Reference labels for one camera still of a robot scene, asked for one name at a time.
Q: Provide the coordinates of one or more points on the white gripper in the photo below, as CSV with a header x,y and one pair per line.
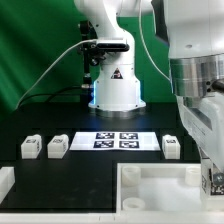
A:
x,y
205,124

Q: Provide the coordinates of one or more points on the white square tabletop tray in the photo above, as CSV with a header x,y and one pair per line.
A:
x,y
158,187

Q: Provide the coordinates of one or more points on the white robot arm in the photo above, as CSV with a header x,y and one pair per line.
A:
x,y
194,31

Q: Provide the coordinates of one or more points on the white sheet with markers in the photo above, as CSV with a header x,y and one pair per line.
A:
x,y
105,140

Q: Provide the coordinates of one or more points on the white block left edge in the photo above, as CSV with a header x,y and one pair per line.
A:
x,y
7,180

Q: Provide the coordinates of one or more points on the black camera on stand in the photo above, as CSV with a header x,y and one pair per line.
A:
x,y
93,54

